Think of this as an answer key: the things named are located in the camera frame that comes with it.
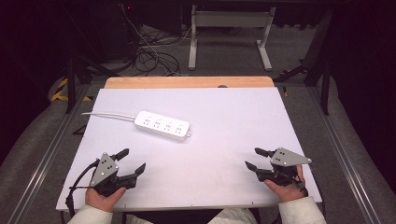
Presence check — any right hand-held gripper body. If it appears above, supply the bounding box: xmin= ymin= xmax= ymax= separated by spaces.
xmin=255 ymin=147 xmax=313 ymax=188

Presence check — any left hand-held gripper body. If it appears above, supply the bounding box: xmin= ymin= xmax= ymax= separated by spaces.
xmin=89 ymin=151 xmax=138 ymax=198

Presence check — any white power strip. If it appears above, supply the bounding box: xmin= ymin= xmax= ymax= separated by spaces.
xmin=134 ymin=110 xmax=192 ymax=142

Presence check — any person's left hand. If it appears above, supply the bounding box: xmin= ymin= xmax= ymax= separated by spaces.
xmin=84 ymin=186 xmax=128 ymax=214

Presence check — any person's right hand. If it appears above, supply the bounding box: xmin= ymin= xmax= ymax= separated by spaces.
xmin=263 ymin=164 xmax=309 ymax=203

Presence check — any white paper sheet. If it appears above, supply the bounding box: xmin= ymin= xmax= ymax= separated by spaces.
xmin=55 ymin=87 xmax=323 ymax=213

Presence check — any black metal stand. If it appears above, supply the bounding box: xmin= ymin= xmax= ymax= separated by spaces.
xmin=274 ymin=8 xmax=332 ymax=116
xmin=64 ymin=55 xmax=122 ymax=115

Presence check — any yellow black hazard tape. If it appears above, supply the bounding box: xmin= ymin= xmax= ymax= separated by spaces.
xmin=50 ymin=77 xmax=93 ymax=103

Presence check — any wooden table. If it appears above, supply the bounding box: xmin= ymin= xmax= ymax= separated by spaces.
xmin=104 ymin=76 xmax=276 ymax=90

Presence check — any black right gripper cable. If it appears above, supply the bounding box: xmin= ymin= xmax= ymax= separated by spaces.
xmin=291 ymin=172 xmax=310 ymax=198

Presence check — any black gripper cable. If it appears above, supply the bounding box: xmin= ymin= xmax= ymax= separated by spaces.
xmin=64 ymin=158 xmax=101 ymax=218
xmin=291 ymin=172 xmax=310 ymax=198

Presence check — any white power strip cable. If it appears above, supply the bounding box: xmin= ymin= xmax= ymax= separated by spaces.
xmin=81 ymin=111 xmax=137 ymax=120

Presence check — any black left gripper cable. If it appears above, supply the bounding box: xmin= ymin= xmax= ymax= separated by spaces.
xmin=64 ymin=158 xmax=101 ymax=218

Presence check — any aluminium floor rail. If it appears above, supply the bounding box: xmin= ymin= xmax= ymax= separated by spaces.
xmin=306 ymin=87 xmax=382 ymax=224
xmin=6 ymin=83 xmax=92 ymax=224

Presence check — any tangle of floor cables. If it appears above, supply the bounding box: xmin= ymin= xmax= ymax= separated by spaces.
xmin=120 ymin=3 xmax=194 ymax=77

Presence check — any white metal desk frame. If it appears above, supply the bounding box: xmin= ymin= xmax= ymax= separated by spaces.
xmin=188 ymin=4 xmax=277 ymax=72

